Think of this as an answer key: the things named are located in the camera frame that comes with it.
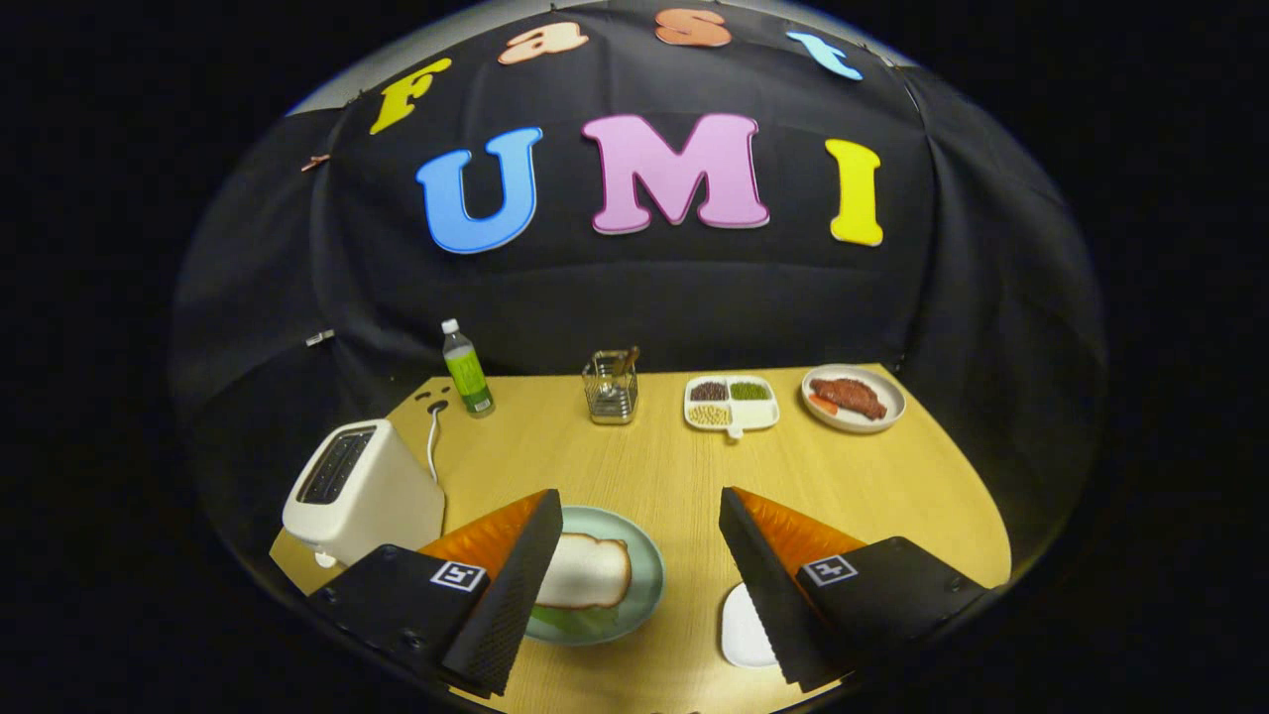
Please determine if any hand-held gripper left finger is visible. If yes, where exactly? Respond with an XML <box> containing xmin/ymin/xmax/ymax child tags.
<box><xmin>307</xmin><ymin>488</ymin><xmax>564</xmax><ymax>697</ymax></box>

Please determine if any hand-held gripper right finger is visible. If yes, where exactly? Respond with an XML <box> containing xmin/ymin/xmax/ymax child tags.
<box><xmin>719</xmin><ymin>486</ymin><xmax>992</xmax><ymax>693</ymax></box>

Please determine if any green lettuce leaf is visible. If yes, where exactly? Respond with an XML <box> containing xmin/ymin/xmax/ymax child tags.
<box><xmin>540</xmin><ymin>605</ymin><xmax>621</xmax><ymax>636</ymax></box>

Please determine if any toasted bread slice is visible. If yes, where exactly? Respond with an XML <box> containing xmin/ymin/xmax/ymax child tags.
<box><xmin>535</xmin><ymin>533</ymin><xmax>633</xmax><ymax>610</ymax></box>

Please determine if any white rounded plate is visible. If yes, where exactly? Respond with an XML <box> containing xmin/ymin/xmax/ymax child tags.
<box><xmin>721</xmin><ymin>582</ymin><xmax>779</xmax><ymax>668</ymax></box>

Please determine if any pale green round plate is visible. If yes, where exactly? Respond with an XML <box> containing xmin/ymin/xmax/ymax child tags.
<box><xmin>525</xmin><ymin>506</ymin><xmax>666</xmax><ymax>648</ymax></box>

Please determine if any white toaster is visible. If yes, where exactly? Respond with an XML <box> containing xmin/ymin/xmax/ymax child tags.
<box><xmin>283</xmin><ymin>418</ymin><xmax>447</xmax><ymax>568</ymax></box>

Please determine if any divided white bean dish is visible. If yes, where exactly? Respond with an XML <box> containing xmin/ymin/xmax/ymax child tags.
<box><xmin>684</xmin><ymin>375</ymin><xmax>780</xmax><ymax>439</ymax></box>

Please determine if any brown meat piece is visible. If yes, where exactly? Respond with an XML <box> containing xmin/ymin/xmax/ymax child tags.
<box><xmin>811</xmin><ymin>377</ymin><xmax>888</xmax><ymax>421</ymax></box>

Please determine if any metal utensil holder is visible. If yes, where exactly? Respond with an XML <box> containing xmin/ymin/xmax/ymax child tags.
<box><xmin>582</xmin><ymin>349</ymin><xmax>640</xmax><ymax>425</ymax></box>

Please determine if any green drink bottle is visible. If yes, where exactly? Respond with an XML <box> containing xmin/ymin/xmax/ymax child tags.
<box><xmin>441</xmin><ymin>318</ymin><xmax>496</xmax><ymax>418</ymax></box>

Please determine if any round white meat plate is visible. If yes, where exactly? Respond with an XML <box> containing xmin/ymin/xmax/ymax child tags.
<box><xmin>801</xmin><ymin>364</ymin><xmax>907</xmax><ymax>434</ymax></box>

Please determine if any black backdrop cloth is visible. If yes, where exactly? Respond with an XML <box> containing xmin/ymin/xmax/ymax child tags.
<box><xmin>169</xmin><ymin>5</ymin><xmax>1109</xmax><ymax>556</ymax></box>

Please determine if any white toaster cable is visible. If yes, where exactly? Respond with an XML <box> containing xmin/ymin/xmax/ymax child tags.
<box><xmin>426</xmin><ymin>405</ymin><xmax>449</xmax><ymax>484</ymax></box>

